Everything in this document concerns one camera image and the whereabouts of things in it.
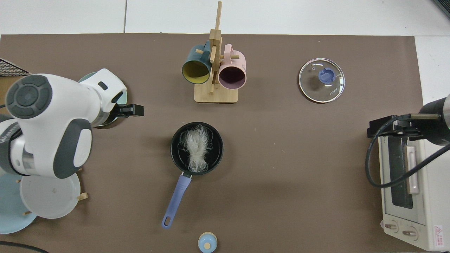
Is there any white vermicelli bundle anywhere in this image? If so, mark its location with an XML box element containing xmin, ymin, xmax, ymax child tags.
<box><xmin>179</xmin><ymin>125</ymin><xmax>214</xmax><ymax>173</ymax></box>

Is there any glass lid blue knob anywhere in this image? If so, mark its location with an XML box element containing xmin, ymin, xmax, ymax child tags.
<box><xmin>298</xmin><ymin>58</ymin><xmax>346</xmax><ymax>103</ymax></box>

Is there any teal round plate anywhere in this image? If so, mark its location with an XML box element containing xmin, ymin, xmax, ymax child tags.
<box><xmin>77</xmin><ymin>71</ymin><xmax>128</xmax><ymax>128</ymax></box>

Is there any wooden plate rack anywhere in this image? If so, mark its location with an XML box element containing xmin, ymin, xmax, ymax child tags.
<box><xmin>16</xmin><ymin>168</ymin><xmax>88</xmax><ymax>215</ymax></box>

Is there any pale grey plate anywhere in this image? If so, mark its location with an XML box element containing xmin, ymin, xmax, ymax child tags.
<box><xmin>19</xmin><ymin>172</ymin><xmax>81</xmax><ymax>219</ymax></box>

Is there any light blue plate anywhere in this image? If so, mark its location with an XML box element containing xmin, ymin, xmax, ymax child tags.
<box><xmin>0</xmin><ymin>174</ymin><xmax>38</xmax><ymax>235</ymax></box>

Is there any pale toaster oven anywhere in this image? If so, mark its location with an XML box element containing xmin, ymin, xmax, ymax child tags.
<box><xmin>378</xmin><ymin>135</ymin><xmax>450</xmax><ymax>252</ymax></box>

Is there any dark teal mug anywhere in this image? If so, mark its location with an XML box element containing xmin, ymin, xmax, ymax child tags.
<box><xmin>181</xmin><ymin>40</ymin><xmax>212</xmax><ymax>85</ymax></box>

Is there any wooden cup stand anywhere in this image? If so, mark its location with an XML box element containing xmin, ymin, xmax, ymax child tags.
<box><xmin>194</xmin><ymin>1</ymin><xmax>240</xmax><ymax>104</ymax></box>

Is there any pink mug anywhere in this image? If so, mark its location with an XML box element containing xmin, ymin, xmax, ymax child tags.
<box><xmin>218</xmin><ymin>44</ymin><xmax>247</xmax><ymax>90</ymax></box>

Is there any dark grey corner object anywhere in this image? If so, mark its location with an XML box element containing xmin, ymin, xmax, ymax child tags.
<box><xmin>434</xmin><ymin>0</ymin><xmax>450</xmax><ymax>18</ymax></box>

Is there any small blue round thing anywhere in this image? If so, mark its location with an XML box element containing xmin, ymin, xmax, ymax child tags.
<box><xmin>198</xmin><ymin>232</ymin><xmax>218</xmax><ymax>253</ymax></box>

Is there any brown table cloth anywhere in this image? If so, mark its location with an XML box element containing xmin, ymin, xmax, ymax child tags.
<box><xmin>0</xmin><ymin>33</ymin><xmax>424</xmax><ymax>253</ymax></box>

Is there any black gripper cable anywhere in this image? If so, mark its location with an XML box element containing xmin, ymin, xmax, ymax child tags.
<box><xmin>365</xmin><ymin>113</ymin><xmax>450</xmax><ymax>188</ymax></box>

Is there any black pot blue handle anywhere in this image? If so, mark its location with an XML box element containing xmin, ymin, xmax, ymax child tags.
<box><xmin>161</xmin><ymin>122</ymin><xmax>224</xmax><ymax>229</ymax></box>

